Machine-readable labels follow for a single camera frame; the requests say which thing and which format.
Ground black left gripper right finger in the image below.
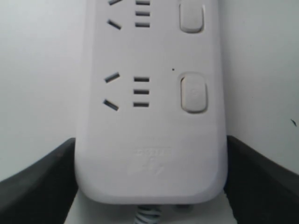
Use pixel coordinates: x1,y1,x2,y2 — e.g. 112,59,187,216
224,136,299,224

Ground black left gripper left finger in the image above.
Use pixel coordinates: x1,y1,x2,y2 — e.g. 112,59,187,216
0,138,78,224

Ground white five-outlet power strip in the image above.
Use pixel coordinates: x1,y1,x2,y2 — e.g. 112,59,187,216
75,0,228,205

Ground grey power cable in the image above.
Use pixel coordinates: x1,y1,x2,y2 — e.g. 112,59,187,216
133,204,162,224

